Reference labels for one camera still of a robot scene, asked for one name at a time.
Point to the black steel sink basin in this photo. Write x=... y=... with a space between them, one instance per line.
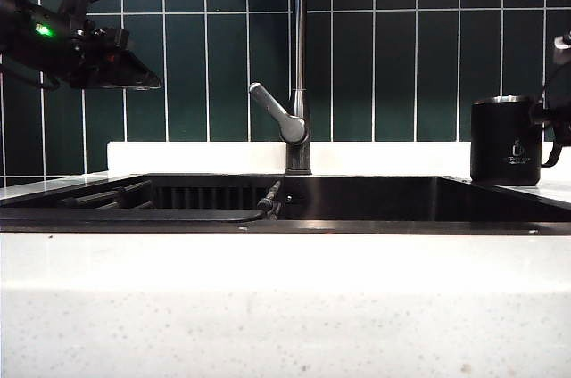
x=379 y=199

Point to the black roll-up drying rack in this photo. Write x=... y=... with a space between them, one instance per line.
x=111 y=215

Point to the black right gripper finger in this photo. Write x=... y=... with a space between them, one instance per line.
x=542 y=114

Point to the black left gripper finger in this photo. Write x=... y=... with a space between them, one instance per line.
x=129 y=72

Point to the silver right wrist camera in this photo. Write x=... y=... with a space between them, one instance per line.
x=563 y=40

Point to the black slatted sink basket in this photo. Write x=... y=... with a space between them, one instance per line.
x=205 y=197

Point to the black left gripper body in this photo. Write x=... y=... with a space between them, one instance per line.
x=96 y=46

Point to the dark metal kitchen faucet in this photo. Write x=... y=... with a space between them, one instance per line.
x=300 y=39

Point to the black steel-rimmed mug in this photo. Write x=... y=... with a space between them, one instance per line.
x=504 y=137

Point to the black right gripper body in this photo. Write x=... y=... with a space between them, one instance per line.
x=563 y=101

